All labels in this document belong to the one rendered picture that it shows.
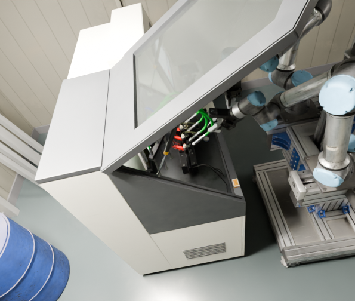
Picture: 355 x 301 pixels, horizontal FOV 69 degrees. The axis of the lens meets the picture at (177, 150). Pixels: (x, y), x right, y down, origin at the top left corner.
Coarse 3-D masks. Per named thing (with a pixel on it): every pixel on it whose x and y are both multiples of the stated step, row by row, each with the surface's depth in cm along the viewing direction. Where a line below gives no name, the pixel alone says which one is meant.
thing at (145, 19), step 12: (120, 12) 183; (132, 12) 179; (144, 12) 187; (120, 24) 170; (132, 24) 166; (144, 24) 170; (120, 36) 159; (132, 36) 156; (108, 48) 152; (120, 48) 149; (108, 60) 144
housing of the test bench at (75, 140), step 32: (96, 32) 188; (96, 64) 159; (64, 96) 138; (96, 96) 132; (64, 128) 120; (96, 128) 116; (64, 160) 107; (96, 160) 104; (64, 192) 112; (96, 192) 115; (96, 224) 137; (128, 224) 142; (128, 256) 178; (160, 256) 185
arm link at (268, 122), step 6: (264, 108) 119; (270, 108) 121; (276, 108) 122; (258, 114) 119; (264, 114) 119; (270, 114) 120; (276, 114) 122; (258, 120) 121; (264, 120) 119; (270, 120) 119; (276, 120) 121; (264, 126) 121; (270, 126) 120
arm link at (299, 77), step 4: (292, 72) 152; (296, 72) 150; (300, 72) 149; (304, 72) 149; (308, 72) 149; (288, 76) 152; (292, 76) 149; (296, 76) 148; (300, 76) 148; (304, 76) 147; (308, 76) 147; (312, 76) 147; (288, 80) 152; (292, 80) 148; (296, 80) 147; (300, 80) 146; (304, 80) 146; (284, 84) 155; (288, 84) 152; (292, 84) 150; (296, 84) 147; (284, 88) 158; (288, 88) 154
